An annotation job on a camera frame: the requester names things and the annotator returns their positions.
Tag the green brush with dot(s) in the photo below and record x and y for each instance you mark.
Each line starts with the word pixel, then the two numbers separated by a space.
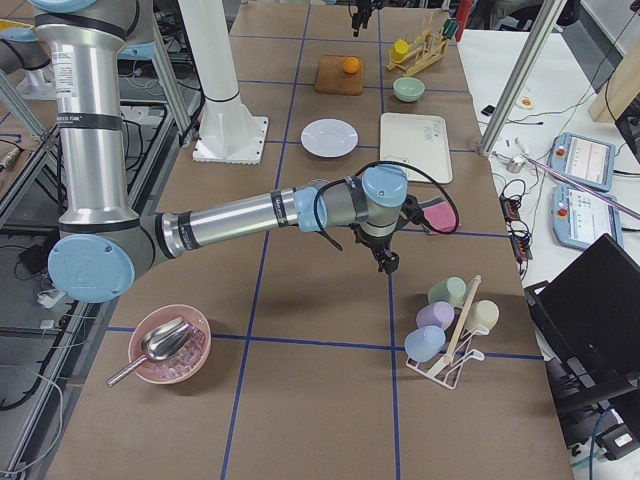
pixel 449 28

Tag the lower teach pendant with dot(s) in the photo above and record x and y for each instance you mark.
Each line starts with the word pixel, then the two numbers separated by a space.
pixel 579 218

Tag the pink cloth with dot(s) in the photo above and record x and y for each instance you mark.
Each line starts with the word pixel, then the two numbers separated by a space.
pixel 440 217

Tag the green cup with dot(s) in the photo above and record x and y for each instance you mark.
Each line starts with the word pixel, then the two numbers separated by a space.
pixel 451 290

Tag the wooden drying rack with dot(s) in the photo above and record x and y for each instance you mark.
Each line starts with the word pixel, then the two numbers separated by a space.
pixel 426 48

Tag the aluminium frame post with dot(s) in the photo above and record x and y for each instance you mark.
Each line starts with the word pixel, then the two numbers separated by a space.
pixel 547 18

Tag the orange fruit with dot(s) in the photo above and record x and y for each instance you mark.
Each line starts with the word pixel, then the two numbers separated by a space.
pixel 351 65

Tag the teach pendant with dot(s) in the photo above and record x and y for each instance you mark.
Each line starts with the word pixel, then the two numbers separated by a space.
pixel 584 160
pixel 579 218

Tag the green bowl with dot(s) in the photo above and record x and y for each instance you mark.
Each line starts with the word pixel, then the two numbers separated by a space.
pixel 408 89

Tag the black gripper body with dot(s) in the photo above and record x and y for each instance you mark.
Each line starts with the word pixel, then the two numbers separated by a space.
pixel 361 11
pixel 374 243

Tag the purple cup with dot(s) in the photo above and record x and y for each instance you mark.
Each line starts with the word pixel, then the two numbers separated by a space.
pixel 440 314

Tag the yellow mug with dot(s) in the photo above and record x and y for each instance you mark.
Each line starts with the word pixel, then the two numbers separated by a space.
pixel 399 51

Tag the white round plate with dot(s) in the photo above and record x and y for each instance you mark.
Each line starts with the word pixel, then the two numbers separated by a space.
pixel 329 138

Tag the white wire cup rack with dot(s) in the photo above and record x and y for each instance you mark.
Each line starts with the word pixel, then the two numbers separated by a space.
pixel 448 376

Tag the brown wooden tray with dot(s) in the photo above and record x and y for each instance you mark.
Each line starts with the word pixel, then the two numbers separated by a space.
pixel 330 78

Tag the metal scoop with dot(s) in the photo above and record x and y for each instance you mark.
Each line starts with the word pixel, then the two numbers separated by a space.
pixel 158 345

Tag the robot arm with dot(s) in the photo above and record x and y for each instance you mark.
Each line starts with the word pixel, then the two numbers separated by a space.
pixel 111 230

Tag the wooden rack handle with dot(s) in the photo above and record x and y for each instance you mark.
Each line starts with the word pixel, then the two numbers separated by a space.
pixel 472 290

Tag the cream bear tray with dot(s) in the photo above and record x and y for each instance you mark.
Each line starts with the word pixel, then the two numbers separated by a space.
pixel 417 140

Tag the beige cup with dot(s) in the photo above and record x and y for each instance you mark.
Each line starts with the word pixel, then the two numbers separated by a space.
pixel 482 313

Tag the upper teach pendant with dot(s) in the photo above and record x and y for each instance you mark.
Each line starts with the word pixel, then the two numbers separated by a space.
pixel 584 160

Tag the black laptop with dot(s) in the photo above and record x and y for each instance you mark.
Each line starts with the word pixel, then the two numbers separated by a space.
pixel 589 316

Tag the blue cup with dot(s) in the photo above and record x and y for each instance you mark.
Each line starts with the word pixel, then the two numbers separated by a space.
pixel 424 343

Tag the pink bowl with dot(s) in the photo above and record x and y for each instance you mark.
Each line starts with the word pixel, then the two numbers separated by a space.
pixel 185 351

